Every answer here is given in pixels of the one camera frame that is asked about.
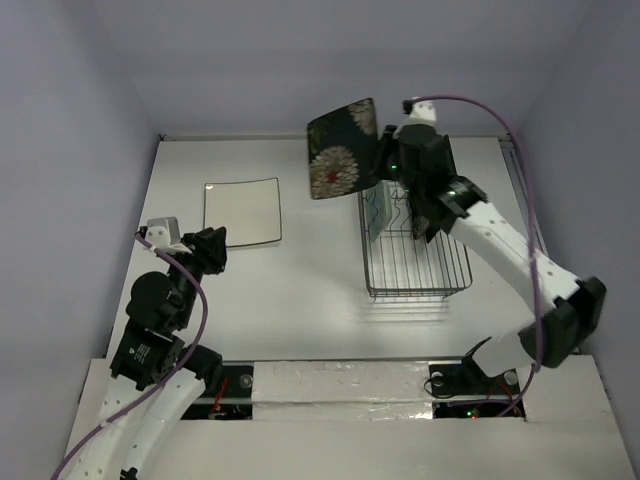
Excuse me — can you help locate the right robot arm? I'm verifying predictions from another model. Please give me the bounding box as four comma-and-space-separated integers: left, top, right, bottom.
373, 124, 607, 392

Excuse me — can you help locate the purple cable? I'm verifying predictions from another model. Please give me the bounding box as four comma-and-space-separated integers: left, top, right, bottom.
409, 94, 544, 417
47, 232, 209, 480

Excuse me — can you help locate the wire dish rack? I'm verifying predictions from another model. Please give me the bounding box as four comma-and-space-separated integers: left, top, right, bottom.
358, 182, 473, 301

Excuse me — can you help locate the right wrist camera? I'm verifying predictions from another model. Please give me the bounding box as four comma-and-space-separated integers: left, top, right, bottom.
403, 97, 437, 127

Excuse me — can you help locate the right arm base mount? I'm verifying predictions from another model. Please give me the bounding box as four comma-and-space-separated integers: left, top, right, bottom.
423, 363, 521, 419

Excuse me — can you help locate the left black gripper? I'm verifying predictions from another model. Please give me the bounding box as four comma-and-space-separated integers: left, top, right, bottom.
166, 224, 227, 325

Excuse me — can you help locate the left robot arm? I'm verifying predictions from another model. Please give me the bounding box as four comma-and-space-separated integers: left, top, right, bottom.
53, 217, 227, 479

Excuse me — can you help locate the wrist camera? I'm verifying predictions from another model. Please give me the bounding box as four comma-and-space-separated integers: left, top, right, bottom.
403, 97, 437, 127
142, 217, 191, 254

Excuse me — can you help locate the light blue rectangular plate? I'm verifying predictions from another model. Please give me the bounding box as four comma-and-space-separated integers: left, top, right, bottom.
364, 181, 392, 242

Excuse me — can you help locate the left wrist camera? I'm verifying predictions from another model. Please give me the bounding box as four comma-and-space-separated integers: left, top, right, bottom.
142, 217, 191, 254

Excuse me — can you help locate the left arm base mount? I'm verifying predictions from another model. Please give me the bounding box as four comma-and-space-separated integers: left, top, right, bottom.
181, 363, 254, 420

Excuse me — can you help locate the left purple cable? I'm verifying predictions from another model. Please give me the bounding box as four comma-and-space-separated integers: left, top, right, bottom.
47, 232, 209, 480

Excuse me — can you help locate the black floral square plate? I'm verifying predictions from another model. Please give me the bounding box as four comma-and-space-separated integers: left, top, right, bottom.
307, 98, 378, 200

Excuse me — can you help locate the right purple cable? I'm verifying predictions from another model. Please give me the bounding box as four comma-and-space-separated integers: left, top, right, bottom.
409, 94, 544, 417

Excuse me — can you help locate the white square plate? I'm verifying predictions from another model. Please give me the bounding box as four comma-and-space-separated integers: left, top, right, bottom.
203, 177, 283, 248

